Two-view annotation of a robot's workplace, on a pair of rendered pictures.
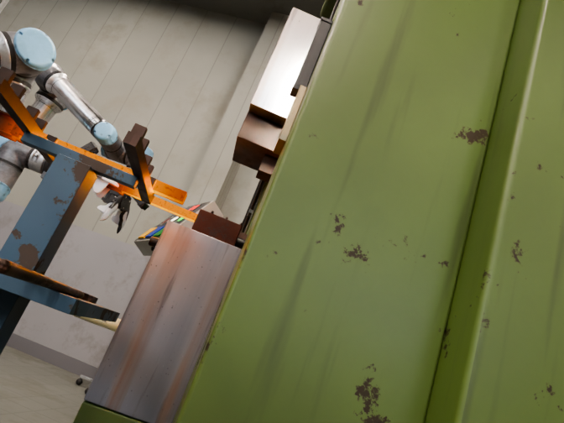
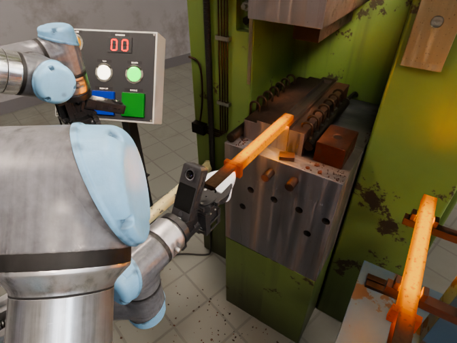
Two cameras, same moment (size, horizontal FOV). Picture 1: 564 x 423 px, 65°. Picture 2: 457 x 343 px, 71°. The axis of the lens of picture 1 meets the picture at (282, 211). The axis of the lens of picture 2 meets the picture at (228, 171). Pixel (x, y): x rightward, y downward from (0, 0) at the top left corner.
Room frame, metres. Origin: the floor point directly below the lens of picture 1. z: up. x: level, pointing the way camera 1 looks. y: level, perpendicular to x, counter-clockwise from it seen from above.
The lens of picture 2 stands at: (0.94, 0.96, 1.46)
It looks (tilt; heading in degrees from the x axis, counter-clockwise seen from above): 38 degrees down; 308
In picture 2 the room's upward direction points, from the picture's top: straight up
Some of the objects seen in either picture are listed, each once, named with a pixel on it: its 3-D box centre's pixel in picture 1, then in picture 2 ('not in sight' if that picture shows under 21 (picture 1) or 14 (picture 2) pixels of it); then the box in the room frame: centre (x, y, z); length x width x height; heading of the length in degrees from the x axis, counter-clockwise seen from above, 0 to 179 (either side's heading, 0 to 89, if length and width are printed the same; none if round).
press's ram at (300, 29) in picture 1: (323, 96); not in sight; (1.32, 0.01, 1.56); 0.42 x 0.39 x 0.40; 95
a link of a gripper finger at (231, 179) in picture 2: (101, 185); (227, 190); (1.28, 0.53, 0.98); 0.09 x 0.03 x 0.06; 92
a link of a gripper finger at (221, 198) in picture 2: not in sight; (217, 194); (1.27, 0.57, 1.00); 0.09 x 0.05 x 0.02; 92
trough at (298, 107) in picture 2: not in sight; (308, 100); (1.34, 0.01, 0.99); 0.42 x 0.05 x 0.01; 95
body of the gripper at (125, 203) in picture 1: (121, 194); (79, 114); (1.70, 0.61, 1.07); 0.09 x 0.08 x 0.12; 79
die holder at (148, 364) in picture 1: (232, 344); (305, 172); (1.31, 0.00, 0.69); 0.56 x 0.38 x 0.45; 95
